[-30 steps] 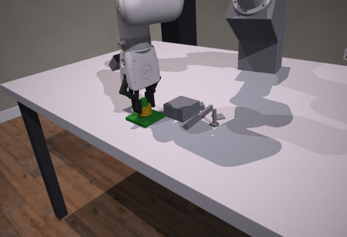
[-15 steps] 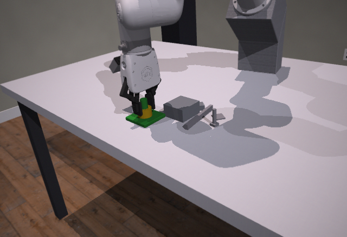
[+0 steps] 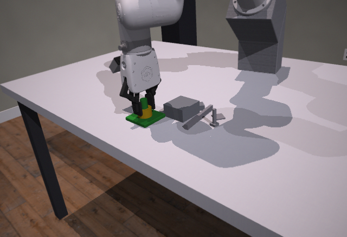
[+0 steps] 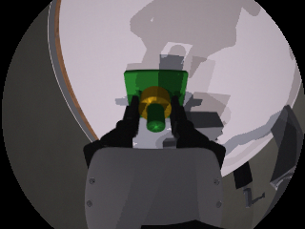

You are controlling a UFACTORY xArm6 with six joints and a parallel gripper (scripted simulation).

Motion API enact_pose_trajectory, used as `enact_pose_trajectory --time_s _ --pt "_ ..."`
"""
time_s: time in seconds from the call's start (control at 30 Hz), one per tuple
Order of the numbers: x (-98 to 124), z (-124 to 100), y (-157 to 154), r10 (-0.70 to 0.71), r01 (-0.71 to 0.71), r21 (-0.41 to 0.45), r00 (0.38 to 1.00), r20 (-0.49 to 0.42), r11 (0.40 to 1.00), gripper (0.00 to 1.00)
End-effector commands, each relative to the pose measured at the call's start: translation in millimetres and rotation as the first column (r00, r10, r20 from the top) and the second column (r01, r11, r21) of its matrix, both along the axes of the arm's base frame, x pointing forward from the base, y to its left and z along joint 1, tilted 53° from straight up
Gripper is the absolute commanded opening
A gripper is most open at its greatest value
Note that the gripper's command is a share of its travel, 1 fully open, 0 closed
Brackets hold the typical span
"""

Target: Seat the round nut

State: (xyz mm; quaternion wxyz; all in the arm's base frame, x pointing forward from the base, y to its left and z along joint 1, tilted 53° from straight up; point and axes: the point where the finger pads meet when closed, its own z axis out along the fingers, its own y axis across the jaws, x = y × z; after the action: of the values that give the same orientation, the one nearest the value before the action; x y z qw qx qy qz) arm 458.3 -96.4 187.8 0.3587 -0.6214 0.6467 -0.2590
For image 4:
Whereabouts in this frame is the green peg on square base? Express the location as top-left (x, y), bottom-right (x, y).
top-left (124, 70), bottom-right (188, 133)

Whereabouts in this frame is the gold round nut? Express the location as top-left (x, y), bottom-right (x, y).
top-left (138, 86), bottom-right (172, 119)

